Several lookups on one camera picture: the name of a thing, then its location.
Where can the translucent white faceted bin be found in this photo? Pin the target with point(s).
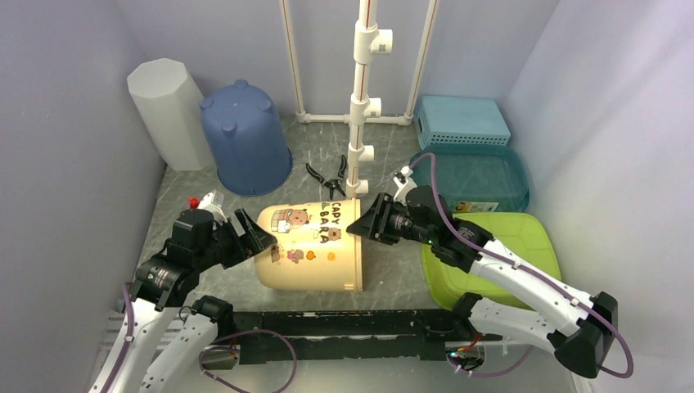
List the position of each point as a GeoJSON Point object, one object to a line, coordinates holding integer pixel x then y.
{"type": "Point", "coordinates": [167, 99]}

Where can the light blue perforated basket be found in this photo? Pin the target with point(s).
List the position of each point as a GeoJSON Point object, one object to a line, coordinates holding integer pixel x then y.
{"type": "Point", "coordinates": [459, 120]}

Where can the teal translucent plastic tub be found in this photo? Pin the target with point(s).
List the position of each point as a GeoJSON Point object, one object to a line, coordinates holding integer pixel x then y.
{"type": "Point", "coordinates": [479, 178]}

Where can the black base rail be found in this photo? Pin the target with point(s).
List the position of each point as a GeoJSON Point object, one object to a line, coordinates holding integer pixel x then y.
{"type": "Point", "coordinates": [267, 336]}

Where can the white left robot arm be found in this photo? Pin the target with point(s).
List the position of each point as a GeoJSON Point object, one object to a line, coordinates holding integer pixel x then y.
{"type": "Point", "coordinates": [157, 293]}

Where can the lime green plastic tub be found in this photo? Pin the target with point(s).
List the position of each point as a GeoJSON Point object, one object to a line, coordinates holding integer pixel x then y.
{"type": "Point", "coordinates": [521, 233]}

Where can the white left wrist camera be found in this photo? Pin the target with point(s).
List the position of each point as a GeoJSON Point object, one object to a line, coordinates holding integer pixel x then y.
{"type": "Point", "coordinates": [212, 202]}

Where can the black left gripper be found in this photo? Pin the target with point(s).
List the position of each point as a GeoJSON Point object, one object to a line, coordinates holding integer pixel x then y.
{"type": "Point", "coordinates": [255, 238]}

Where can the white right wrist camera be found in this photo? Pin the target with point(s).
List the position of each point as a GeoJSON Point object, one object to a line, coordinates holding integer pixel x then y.
{"type": "Point", "coordinates": [404, 183]}

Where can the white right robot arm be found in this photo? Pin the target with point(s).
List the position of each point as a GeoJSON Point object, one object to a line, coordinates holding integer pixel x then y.
{"type": "Point", "coordinates": [579, 329]}

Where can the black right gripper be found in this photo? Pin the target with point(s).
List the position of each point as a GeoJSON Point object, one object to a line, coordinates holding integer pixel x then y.
{"type": "Point", "coordinates": [375, 223]}

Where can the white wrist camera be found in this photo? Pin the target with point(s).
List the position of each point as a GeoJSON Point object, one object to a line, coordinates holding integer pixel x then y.
{"type": "Point", "coordinates": [404, 183]}
{"type": "Point", "coordinates": [212, 202]}

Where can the black handled pliers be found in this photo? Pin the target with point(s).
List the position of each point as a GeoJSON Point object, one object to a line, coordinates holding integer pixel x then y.
{"type": "Point", "coordinates": [332, 184]}

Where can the white PVC pipe frame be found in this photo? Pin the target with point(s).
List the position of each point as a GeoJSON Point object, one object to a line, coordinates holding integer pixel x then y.
{"type": "Point", "coordinates": [369, 41]}

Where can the blue bucket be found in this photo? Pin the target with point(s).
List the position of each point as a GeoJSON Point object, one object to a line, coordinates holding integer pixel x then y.
{"type": "Point", "coordinates": [244, 132]}

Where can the beige plastic bucket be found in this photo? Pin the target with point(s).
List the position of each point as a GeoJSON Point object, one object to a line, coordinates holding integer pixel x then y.
{"type": "Point", "coordinates": [313, 252]}

